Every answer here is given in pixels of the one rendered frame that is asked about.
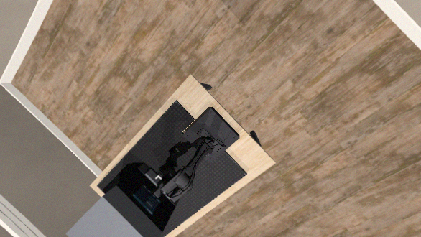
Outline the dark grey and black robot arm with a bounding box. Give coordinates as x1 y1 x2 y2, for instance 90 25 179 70
152 128 223 202

